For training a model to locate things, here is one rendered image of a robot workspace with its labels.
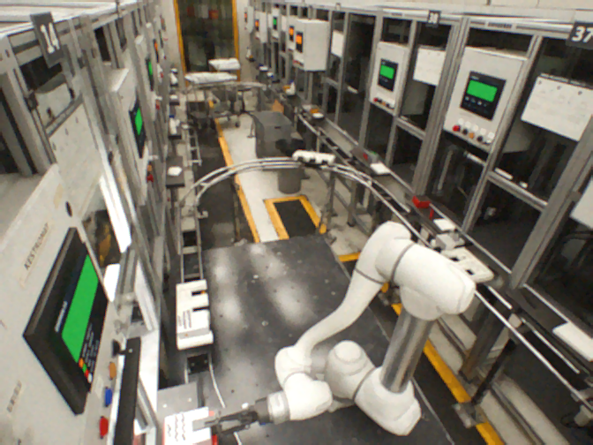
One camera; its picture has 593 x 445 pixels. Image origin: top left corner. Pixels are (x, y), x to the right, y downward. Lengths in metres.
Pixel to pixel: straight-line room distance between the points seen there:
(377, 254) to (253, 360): 0.91
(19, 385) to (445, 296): 0.85
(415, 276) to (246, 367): 0.98
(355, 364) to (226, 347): 0.66
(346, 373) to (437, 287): 0.60
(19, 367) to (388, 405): 1.10
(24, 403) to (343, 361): 1.07
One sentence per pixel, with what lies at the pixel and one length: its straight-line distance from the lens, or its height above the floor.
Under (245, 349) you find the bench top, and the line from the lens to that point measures 1.75.
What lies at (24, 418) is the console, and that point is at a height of 1.67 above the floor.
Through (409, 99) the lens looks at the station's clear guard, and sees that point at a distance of 2.78.
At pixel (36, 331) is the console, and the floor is 1.73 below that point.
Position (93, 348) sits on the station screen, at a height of 1.58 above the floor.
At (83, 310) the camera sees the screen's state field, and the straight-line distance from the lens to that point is 0.68.
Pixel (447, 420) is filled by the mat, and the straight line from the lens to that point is 2.52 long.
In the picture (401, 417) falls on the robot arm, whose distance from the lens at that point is 1.40.
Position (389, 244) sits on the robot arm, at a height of 1.51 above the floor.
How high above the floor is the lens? 2.09
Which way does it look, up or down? 35 degrees down
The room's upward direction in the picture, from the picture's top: 2 degrees clockwise
